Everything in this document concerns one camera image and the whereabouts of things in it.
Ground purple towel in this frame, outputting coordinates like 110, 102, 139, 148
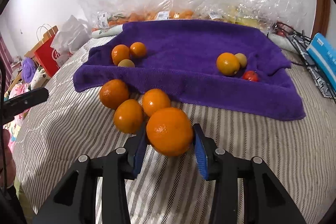
73, 20, 305, 121

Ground red paper shopping bag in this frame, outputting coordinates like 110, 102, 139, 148
25, 24, 71, 77

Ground large orange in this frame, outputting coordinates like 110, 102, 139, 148
146, 107, 193, 157

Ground yellow-green round fruit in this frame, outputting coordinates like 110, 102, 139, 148
118, 59, 135, 68

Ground blue tissue pack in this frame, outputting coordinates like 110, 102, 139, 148
307, 33, 336, 89

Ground orange mandarin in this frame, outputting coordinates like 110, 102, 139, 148
113, 99, 143, 134

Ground black cables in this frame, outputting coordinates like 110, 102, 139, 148
273, 21, 336, 104

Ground small yellow-green fruit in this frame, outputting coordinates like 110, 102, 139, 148
235, 53, 247, 68

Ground brown door frame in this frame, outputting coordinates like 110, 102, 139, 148
311, 0, 331, 37

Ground white plastic bag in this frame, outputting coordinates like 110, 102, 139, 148
51, 15, 91, 55

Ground small red tomato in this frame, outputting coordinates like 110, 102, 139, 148
242, 71, 259, 82

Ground small orange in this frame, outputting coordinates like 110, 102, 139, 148
216, 52, 240, 76

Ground left hand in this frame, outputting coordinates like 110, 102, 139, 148
1, 129, 17, 189

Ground white rolled paper tube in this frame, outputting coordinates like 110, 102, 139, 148
91, 24, 123, 39

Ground plush toy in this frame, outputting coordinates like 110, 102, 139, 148
4, 58, 51, 101

